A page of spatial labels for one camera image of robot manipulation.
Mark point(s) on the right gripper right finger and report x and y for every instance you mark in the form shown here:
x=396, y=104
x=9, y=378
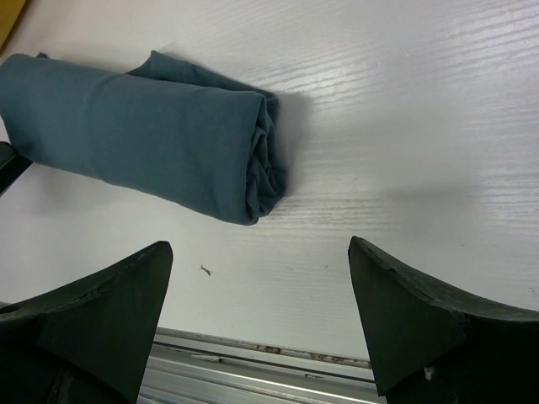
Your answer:
x=430, y=342

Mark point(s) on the aluminium front rail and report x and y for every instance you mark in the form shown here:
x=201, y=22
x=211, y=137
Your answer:
x=186, y=367

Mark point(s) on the dark blue-grey t shirt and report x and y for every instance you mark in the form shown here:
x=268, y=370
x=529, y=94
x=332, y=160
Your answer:
x=169, y=128

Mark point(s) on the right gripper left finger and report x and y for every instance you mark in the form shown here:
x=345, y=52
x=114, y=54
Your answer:
x=87, y=341

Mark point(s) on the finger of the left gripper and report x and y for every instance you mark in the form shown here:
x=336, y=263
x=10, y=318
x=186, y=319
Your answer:
x=12, y=165

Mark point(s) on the yellow plastic basket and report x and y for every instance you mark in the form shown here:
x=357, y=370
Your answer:
x=12, y=13

